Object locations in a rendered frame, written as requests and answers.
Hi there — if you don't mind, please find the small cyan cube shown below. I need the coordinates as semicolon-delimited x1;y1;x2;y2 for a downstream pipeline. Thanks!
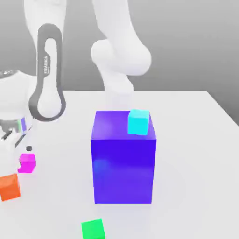
127;109;150;136

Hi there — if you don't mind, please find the small magenta cube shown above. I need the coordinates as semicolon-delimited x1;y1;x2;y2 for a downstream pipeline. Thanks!
17;153;36;174

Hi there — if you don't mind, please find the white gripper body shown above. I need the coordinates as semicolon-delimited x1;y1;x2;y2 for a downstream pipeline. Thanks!
0;144;23;176

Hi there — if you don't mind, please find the small green cube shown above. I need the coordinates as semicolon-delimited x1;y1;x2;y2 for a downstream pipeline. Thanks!
81;218;106;239

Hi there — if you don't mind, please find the large blue box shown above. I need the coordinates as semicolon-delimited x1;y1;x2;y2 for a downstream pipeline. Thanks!
90;110;157;204

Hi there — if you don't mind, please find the small orange cube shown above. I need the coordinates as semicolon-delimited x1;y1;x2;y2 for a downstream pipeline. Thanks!
0;173;21;202

